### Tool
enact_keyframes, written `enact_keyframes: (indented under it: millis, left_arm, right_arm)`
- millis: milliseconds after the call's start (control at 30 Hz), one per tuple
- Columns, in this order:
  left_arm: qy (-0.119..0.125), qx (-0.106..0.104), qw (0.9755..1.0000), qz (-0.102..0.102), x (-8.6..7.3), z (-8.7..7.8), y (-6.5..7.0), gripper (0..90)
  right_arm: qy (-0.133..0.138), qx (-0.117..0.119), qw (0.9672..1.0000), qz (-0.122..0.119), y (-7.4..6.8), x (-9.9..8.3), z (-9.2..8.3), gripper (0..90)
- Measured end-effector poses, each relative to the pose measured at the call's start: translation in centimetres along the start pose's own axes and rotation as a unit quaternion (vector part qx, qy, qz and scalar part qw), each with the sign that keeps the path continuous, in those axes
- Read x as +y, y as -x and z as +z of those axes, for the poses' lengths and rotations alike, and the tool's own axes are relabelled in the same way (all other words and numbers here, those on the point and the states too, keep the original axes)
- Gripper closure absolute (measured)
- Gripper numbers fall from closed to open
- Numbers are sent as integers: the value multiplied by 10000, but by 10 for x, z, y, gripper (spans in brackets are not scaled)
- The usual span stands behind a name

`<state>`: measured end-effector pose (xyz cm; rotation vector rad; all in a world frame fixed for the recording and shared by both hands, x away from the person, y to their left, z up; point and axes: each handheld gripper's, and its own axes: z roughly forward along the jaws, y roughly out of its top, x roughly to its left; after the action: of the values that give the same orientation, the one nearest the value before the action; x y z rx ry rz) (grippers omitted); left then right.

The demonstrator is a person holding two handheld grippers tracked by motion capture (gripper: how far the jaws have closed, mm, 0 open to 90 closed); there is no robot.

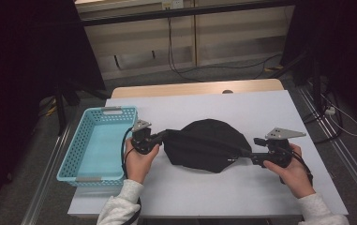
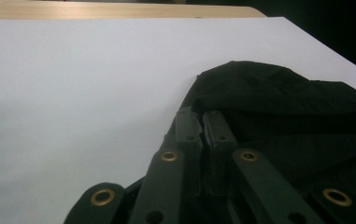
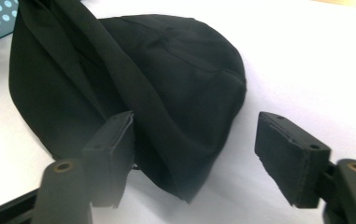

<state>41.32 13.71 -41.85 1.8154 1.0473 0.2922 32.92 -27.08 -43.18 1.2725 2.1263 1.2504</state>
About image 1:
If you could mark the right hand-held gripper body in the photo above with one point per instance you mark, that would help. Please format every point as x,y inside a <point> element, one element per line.
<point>277,150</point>

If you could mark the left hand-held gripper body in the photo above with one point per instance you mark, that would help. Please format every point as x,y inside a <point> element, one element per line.
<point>143,139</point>

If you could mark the black pants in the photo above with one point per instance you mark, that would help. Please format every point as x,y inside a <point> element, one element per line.
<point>204,146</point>

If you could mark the light blue plastic basket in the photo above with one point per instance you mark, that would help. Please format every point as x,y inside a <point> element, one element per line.
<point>101,150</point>

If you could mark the person's left hand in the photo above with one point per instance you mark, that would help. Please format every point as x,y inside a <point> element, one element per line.
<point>138,165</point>

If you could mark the person's right hand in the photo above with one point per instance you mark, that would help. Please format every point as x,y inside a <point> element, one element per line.
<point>291,178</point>

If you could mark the white table cover sheet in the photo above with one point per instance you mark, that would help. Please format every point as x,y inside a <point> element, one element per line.
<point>182,200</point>

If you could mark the black metal stand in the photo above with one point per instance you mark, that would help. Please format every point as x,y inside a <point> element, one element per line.
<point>316,84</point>

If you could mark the black tripod stand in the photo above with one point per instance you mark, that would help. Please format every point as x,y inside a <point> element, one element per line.
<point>61,115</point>

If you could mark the black horizontal bar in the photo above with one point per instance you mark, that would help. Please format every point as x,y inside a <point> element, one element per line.
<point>179,12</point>

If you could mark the narrow black curtain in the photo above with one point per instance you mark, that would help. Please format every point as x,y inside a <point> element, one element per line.
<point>348,47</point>

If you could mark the wide black curtain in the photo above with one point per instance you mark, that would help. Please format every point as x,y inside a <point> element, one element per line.
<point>17,62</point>

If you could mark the metal floor rail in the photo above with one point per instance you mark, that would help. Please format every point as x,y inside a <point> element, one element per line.
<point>348,156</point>
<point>46,178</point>

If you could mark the beige wall cabinet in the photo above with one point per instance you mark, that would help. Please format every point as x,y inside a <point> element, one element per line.
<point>229,40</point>

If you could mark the white wall socket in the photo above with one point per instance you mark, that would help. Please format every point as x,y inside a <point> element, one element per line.
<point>172,3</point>

